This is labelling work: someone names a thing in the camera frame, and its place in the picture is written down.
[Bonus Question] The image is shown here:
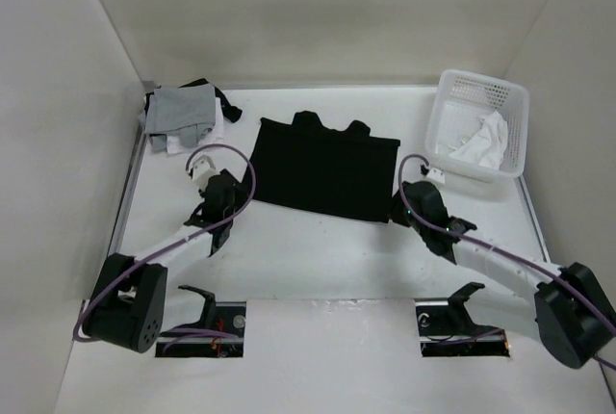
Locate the black tank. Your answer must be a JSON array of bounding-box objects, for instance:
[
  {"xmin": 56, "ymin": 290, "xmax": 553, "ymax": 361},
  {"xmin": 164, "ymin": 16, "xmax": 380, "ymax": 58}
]
[
  {"xmin": 250, "ymin": 111, "xmax": 400, "ymax": 222},
  {"xmin": 180, "ymin": 78, "xmax": 243, "ymax": 123}
]

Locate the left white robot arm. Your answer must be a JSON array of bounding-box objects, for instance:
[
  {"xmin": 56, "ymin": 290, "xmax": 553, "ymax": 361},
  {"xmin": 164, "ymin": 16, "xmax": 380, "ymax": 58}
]
[{"xmin": 73, "ymin": 169, "xmax": 254, "ymax": 353}]

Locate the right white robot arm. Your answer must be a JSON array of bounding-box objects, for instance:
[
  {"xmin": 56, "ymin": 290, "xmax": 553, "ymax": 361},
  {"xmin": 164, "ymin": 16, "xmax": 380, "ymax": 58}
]
[{"xmin": 391, "ymin": 181, "xmax": 615, "ymax": 369}]

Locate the white tank top in basket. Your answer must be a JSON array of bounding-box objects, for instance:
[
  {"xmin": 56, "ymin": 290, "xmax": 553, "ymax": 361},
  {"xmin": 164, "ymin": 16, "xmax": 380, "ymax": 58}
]
[{"xmin": 449, "ymin": 112, "xmax": 508, "ymax": 170}]

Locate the folded black tank top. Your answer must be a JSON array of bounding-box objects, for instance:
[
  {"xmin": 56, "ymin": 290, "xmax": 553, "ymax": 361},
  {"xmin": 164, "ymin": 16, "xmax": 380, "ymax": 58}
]
[{"xmin": 180, "ymin": 78, "xmax": 243, "ymax": 123}]

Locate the folded grey tank top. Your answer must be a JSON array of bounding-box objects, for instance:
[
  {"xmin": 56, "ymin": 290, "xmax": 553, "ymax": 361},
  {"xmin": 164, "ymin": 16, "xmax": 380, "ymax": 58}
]
[{"xmin": 140, "ymin": 84, "xmax": 217, "ymax": 153}]

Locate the white plastic basket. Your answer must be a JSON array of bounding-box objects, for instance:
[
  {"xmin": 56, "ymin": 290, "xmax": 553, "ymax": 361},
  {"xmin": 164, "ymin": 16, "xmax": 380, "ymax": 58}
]
[{"xmin": 425, "ymin": 69, "xmax": 529, "ymax": 182}]

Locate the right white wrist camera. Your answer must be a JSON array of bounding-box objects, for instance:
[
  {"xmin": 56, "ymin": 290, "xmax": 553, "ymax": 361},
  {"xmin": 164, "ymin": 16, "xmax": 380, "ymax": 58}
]
[{"xmin": 421, "ymin": 165, "xmax": 446, "ymax": 185}]

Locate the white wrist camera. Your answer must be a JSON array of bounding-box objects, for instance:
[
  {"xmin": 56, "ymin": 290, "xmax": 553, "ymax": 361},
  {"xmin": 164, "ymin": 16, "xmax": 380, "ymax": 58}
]
[
  {"xmin": 187, "ymin": 154, "xmax": 218, "ymax": 190},
  {"xmin": 421, "ymin": 165, "xmax": 446, "ymax": 185}
]

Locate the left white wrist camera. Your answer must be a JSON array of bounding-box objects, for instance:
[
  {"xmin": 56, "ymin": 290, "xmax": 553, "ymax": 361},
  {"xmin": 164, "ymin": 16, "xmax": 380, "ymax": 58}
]
[{"xmin": 187, "ymin": 154, "xmax": 218, "ymax": 190}]

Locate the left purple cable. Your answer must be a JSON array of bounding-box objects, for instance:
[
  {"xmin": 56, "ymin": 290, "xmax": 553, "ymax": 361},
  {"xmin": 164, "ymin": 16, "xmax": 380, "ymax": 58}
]
[{"xmin": 71, "ymin": 142, "xmax": 257, "ymax": 355}]

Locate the metal table edge rail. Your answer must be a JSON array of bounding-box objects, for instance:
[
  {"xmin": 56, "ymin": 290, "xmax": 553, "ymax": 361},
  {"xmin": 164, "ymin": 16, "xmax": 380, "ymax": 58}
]
[{"xmin": 95, "ymin": 79, "xmax": 158, "ymax": 299}]

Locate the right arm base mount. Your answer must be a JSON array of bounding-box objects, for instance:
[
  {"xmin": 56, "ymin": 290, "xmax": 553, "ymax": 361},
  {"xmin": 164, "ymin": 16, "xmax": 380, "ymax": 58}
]
[{"xmin": 415, "ymin": 282, "xmax": 510, "ymax": 358}]

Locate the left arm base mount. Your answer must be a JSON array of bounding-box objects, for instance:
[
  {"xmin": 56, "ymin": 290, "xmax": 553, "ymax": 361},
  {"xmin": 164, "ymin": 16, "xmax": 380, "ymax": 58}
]
[{"xmin": 155, "ymin": 285, "xmax": 247, "ymax": 358}]

